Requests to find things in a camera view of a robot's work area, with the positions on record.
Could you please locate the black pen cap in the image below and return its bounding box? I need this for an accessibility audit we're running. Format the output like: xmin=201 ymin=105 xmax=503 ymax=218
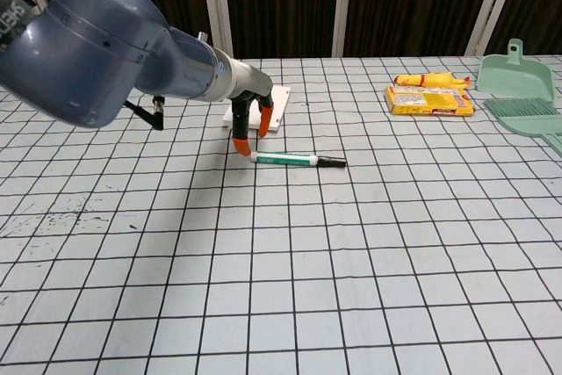
xmin=318 ymin=155 xmax=349 ymax=169

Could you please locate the white rectangular board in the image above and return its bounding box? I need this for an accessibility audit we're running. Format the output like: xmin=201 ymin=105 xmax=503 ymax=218
xmin=222 ymin=83 xmax=292 ymax=134

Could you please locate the green plastic dustpan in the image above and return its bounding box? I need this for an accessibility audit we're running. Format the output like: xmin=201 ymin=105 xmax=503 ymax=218
xmin=476 ymin=39 xmax=557 ymax=102

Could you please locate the green hand brush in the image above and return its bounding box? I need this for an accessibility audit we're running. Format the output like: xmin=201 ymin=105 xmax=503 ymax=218
xmin=482 ymin=97 xmax=562 ymax=152

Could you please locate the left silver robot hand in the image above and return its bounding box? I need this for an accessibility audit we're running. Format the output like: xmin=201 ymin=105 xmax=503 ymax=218
xmin=231 ymin=63 xmax=275 ymax=158

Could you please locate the yellow rubber chicken toy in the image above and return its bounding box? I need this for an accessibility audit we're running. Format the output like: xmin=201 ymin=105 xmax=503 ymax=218
xmin=393 ymin=70 xmax=473 ymax=91

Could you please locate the light blue checkered tablecloth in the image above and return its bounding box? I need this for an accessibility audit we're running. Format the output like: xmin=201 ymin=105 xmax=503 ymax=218
xmin=0 ymin=54 xmax=562 ymax=375

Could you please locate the yellow snack package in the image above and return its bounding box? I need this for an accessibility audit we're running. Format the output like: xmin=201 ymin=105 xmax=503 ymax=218
xmin=384 ymin=83 xmax=478 ymax=119

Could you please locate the white green marker body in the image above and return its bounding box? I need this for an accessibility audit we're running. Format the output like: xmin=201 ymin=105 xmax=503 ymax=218
xmin=249 ymin=150 xmax=322 ymax=169

